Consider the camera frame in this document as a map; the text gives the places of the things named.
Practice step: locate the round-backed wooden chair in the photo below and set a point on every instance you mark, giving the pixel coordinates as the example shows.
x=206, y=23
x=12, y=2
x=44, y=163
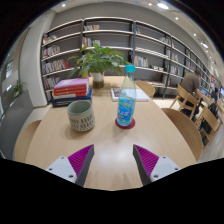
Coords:
x=25, y=140
x=146, y=88
x=185, y=130

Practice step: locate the grey bookshelf unit with books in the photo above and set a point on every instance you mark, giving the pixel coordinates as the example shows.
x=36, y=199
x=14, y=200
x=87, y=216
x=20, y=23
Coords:
x=110, y=36

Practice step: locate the patterned ceramic mug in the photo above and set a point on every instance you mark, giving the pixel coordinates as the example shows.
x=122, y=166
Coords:
x=81, y=116

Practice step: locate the open magazine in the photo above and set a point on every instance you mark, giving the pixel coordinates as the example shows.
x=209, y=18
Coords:
x=141, y=95

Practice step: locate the ceiling lights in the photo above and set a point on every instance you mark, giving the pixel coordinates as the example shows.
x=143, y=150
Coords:
x=162, y=5

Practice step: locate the red hardcover book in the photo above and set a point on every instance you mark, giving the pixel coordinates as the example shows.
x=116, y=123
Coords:
x=70, y=89
x=70, y=93

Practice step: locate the small leafy ledge plant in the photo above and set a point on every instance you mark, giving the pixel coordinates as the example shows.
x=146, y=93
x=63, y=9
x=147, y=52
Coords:
x=18, y=88

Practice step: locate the clear bottle with blue cap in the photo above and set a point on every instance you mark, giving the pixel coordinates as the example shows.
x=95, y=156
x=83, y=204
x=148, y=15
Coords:
x=126, y=103

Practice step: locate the person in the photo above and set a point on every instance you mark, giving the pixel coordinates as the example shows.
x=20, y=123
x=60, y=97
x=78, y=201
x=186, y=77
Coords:
x=190, y=83

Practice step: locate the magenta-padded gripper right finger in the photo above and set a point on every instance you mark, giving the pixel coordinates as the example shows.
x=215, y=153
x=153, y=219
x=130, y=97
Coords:
x=161, y=168

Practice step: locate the pink book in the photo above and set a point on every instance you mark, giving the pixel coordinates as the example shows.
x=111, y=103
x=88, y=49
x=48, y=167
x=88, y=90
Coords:
x=70, y=83

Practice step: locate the flat round red coaster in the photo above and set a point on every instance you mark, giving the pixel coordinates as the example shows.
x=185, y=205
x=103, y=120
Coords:
x=130, y=127

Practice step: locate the dark blue book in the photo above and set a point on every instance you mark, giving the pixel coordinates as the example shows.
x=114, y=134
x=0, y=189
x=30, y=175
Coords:
x=70, y=100

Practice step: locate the potted green plant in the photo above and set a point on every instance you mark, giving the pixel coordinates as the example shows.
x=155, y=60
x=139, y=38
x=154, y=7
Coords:
x=98, y=61

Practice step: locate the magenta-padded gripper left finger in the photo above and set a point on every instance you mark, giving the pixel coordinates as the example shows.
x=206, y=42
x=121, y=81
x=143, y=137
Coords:
x=63, y=166

